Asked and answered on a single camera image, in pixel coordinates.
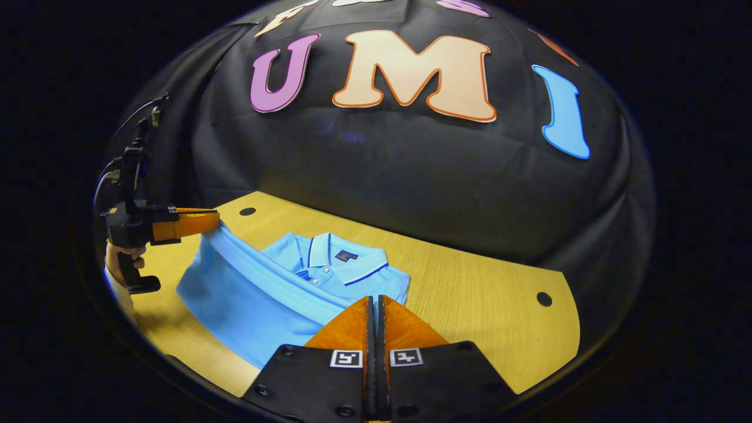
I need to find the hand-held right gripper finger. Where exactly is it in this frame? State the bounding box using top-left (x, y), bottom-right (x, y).
top-left (243, 295), bottom-right (377, 422)
top-left (377, 295), bottom-right (519, 422)

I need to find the light blue T-shirt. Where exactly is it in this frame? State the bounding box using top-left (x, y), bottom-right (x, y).
top-left (176, 222), bottom-right (412, 371)

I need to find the black backdrop cloth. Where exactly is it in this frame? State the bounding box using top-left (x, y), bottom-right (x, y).
top-left (94, 0), bottom-right (656, 353)

